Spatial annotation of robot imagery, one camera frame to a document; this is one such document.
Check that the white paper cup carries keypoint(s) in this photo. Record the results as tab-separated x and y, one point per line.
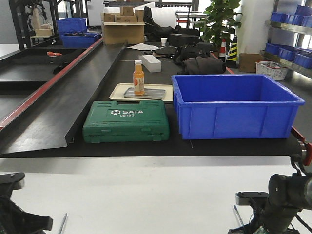
163	41

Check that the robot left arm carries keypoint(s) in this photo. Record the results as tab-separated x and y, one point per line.
13	219

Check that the black yellow traffic cone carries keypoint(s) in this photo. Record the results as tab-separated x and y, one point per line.
232	54

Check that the green potted plant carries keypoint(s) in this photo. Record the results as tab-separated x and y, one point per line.
220	22

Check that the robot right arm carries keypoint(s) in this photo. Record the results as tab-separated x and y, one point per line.
273	212

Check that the orange juice bottle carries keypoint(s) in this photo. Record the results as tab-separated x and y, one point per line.
138	78

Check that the beige plastic tray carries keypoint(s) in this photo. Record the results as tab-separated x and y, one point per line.
119	90

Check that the green SATA tool case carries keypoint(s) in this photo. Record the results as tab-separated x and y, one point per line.
109	121

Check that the orange handled tool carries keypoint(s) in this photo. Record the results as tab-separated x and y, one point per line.
53	54

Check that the white wire basket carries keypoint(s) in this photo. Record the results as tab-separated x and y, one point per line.
272	69

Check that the large cardboard box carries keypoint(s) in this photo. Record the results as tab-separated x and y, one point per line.
117	32

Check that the dark grey bag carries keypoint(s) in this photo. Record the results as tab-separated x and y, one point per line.
203	66

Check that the orange white traffic cone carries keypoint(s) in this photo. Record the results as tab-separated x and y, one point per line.
222	51

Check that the red conveyor end bracket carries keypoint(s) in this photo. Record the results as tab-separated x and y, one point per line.
306	147

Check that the white rectangular box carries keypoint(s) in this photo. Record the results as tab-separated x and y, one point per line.
151	63

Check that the blue bin far left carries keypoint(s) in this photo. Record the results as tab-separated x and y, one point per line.
81	41

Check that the large blue plastic bin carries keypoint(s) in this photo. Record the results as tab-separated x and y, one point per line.
233	106

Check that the cardboard box on floor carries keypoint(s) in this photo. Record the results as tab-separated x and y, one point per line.
247	62

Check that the small grey metal tray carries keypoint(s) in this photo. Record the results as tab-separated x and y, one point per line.
149	93

